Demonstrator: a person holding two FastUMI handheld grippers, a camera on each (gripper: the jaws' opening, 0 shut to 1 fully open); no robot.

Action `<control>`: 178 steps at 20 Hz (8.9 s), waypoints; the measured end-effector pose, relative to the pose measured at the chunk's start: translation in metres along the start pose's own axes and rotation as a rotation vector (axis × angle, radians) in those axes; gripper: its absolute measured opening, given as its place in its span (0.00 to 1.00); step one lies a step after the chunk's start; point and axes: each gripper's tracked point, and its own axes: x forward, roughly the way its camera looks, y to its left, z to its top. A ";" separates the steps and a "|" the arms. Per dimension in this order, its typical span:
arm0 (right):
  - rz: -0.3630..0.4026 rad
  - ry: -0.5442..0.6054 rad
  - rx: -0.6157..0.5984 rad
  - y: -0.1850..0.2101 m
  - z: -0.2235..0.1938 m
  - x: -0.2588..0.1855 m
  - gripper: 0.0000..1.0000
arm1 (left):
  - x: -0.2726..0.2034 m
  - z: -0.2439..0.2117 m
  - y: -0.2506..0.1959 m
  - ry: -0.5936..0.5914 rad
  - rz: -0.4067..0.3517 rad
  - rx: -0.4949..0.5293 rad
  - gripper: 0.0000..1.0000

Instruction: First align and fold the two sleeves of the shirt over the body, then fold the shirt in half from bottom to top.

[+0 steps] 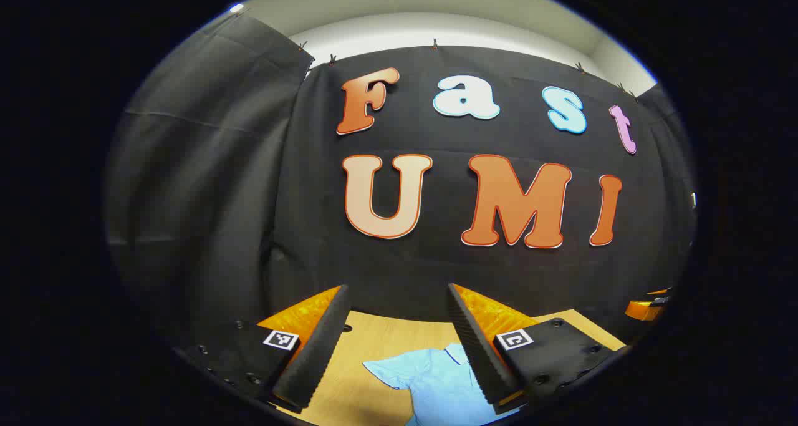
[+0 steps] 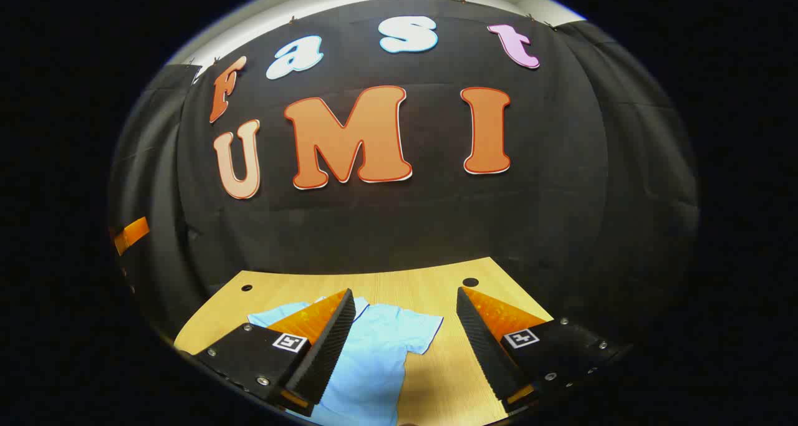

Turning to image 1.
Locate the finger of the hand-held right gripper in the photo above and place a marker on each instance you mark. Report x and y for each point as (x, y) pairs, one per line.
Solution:
(642, 309)

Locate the light blue T-shirt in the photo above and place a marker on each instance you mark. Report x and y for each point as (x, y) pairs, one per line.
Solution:
(436, 382)

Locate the black backdrop cloth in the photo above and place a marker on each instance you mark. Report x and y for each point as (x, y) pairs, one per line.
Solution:
(436, 264)

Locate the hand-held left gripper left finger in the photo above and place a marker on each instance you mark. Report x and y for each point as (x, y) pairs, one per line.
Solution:
(315, 351)

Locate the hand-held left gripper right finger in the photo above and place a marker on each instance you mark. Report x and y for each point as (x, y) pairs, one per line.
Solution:
(477, 351)

